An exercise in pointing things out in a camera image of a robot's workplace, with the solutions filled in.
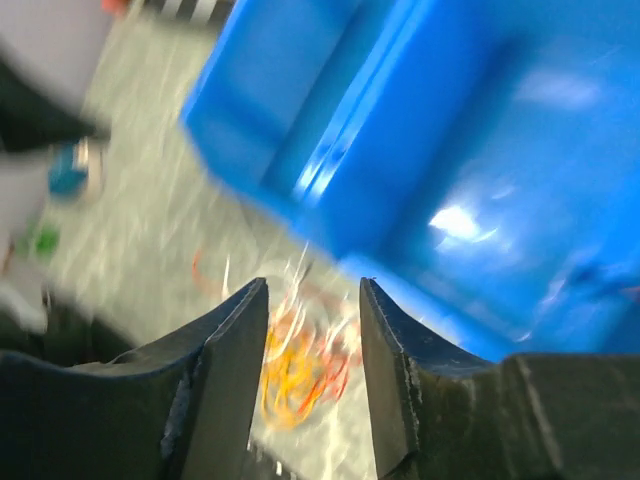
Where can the blue three-compartment bin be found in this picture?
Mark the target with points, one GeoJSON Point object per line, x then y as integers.
{"type": "Point", "coordinates": [479, 159]}

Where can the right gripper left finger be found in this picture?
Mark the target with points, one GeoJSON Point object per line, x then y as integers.
{"type": "Point", "coordinates": [77, 402]}

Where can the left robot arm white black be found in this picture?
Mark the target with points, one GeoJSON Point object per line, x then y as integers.
{"type": "Point", "coordinates": [47, 151]}

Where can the black white chessboard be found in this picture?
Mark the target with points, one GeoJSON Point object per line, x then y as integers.
{"type": "Point", "coordinates": [200, 12]}

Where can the blue toy brick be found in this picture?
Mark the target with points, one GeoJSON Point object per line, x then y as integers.
{"type": "Point", "coordinates": [77, 172]}

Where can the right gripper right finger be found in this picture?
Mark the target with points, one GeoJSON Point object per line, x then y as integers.
{"type": "Point", "coordinates": [439, 412]}

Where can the green toy brick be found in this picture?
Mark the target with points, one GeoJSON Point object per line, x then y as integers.
{"type": "Point", "coordinates": [40, 241]}

